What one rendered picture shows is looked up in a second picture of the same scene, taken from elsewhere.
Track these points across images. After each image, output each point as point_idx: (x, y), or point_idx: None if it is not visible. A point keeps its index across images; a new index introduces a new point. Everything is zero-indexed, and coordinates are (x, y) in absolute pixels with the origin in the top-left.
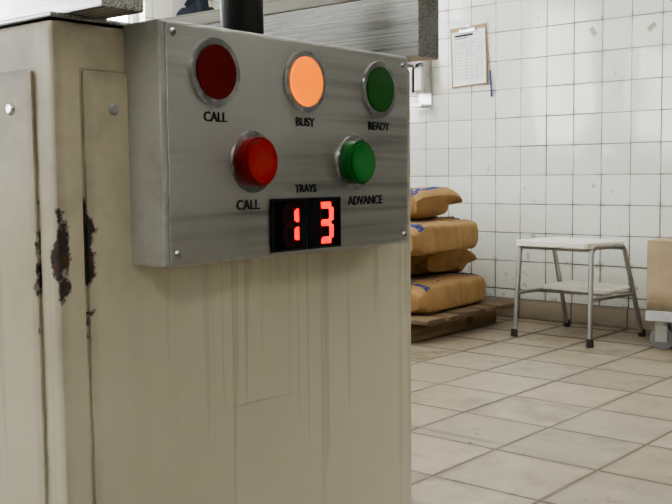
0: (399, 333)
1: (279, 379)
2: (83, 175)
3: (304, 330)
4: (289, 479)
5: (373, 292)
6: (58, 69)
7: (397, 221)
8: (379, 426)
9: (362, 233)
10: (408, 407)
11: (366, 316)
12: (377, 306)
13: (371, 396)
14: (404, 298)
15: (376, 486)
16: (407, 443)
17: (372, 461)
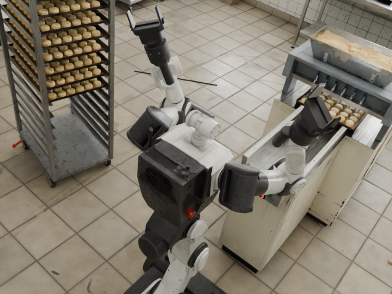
0: (280, 216)
1: (258, 204)
2: None
3: (263, 203)
4: (256, 213)
5: (277, 209)
6: None
7: (275, 204)
8: (273, 221)
9: (268, 200)
10: (280, 225)
11: (275, 210)
12: (277, 210)
13: (272, 217)
14: (283, 214)
15: (270, 226)
16: (278, 228)
17: (270, 223)
